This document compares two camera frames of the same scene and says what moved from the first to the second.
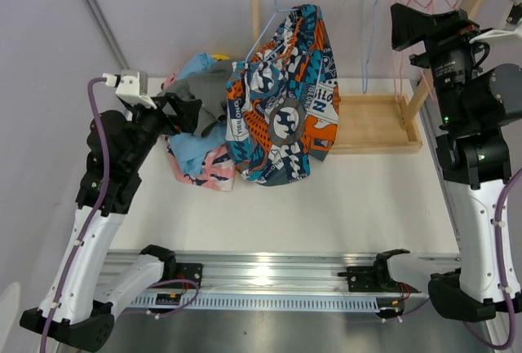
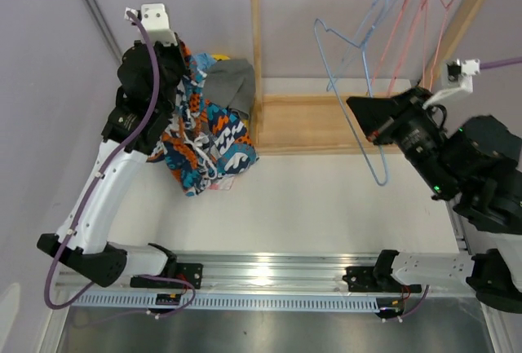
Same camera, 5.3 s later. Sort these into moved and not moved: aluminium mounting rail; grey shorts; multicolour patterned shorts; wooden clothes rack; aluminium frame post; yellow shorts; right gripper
Moved: multicolour patterned shorts; grey shorts; right gripper
Not moved: wooden clothes rack; yellow shorts; aluminium mounting rail; aluminium frame post
